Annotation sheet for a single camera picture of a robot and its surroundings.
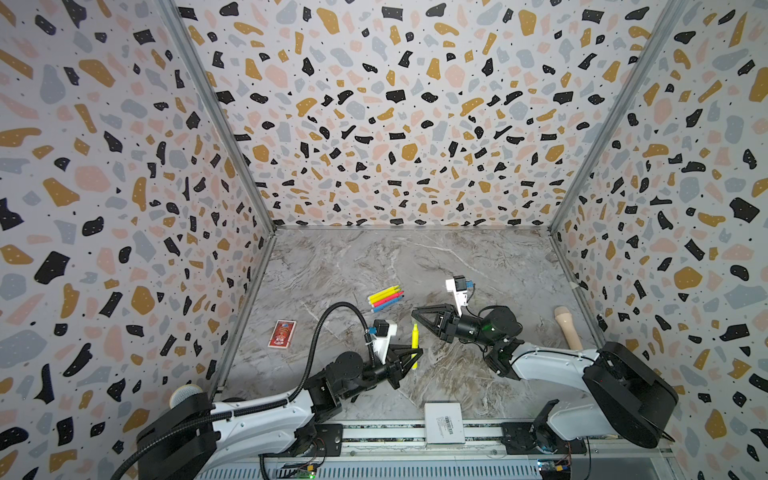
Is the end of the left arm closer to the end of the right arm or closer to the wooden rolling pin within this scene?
the end of the right arm

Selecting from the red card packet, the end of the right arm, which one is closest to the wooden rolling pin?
the end of the right arm

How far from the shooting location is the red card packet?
90 centimetres

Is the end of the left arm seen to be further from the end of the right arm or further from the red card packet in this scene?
the red card packet

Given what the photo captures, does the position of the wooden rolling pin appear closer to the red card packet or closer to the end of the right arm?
the end of the right arm

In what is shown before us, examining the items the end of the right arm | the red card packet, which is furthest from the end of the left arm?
the red card packet

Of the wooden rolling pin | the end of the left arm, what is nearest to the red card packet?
the end of the left arm

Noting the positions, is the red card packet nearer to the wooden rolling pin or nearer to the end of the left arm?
the end of the left arm
